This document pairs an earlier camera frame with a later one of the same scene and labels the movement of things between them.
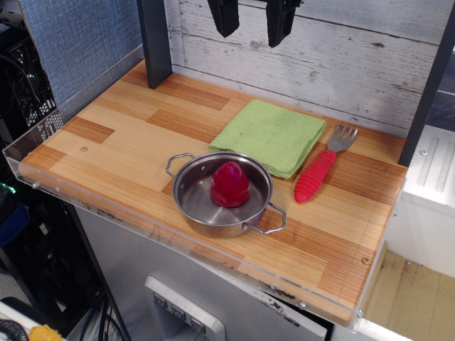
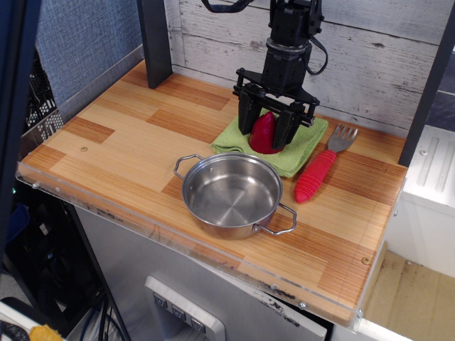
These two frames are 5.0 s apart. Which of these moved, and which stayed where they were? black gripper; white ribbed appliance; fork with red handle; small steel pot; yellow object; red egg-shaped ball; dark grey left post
Moved: black gripper; small steel pot; red egg-shaped ball
Stayed: white ribbed appliance; fork with red handle; dark grey left post; yellow object
